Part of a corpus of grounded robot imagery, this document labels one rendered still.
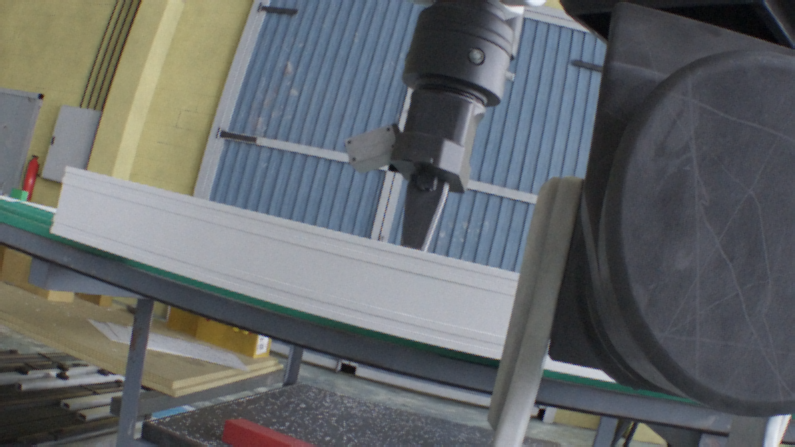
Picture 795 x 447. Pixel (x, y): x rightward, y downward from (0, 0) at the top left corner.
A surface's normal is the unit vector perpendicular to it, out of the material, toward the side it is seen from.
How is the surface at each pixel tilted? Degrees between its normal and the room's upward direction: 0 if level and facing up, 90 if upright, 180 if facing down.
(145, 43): 90
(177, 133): 90
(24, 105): 90
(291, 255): 90
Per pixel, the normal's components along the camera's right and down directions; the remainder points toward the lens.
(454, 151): 0.60, 0.08
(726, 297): -0.19, -0.15
